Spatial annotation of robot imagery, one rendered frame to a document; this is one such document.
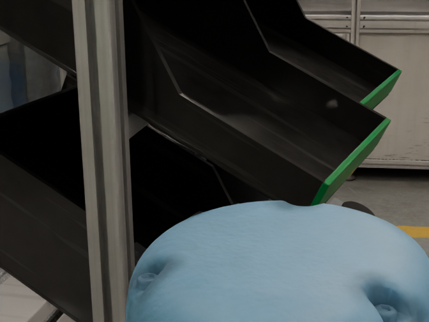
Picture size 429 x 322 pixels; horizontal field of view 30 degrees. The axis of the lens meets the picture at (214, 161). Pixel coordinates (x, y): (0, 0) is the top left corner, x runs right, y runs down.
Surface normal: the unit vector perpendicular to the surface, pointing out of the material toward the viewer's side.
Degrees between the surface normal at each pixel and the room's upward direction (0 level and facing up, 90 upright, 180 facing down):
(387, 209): 0
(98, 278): 90
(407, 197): 0
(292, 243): 0
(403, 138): 90
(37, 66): 74
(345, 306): 26
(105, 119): 90
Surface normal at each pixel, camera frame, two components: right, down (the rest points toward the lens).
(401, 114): -0.12, 0.32
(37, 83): 0.65, -0.05
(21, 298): -0.01, -0.95
